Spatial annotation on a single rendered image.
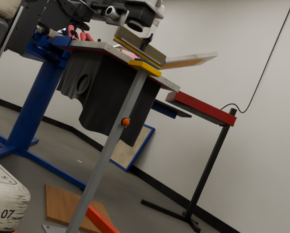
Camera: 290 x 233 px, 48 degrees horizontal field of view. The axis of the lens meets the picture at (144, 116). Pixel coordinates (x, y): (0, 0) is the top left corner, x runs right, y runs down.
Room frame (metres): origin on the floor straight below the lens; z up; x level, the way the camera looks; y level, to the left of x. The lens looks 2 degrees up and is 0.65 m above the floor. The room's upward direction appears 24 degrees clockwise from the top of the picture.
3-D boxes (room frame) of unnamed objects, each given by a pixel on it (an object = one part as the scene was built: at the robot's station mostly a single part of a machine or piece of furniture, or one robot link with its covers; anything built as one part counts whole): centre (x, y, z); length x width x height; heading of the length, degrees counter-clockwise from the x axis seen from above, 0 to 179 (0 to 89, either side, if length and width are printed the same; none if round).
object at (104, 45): (2.18, 0.34, 0.97); 0.79 x 0.58 x 0.04; 36
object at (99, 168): (1.65, 0.10, 0.48); 0.22 x 0.22 x 0.96; 36
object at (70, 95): (2.03, 0.45, 0.77); 0.46 x 0.09 x 0.36; 36
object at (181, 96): (3.18, -0.45, 1.06); 0.61 x 0.46 x 0.12; 96
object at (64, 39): (2.21, 0.70, 0.98); 0.30 x 0.05 x 0.07; 36
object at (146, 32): (1.97, 0.19, 1.21); 0.10 x 0.08 x 0.11; 36
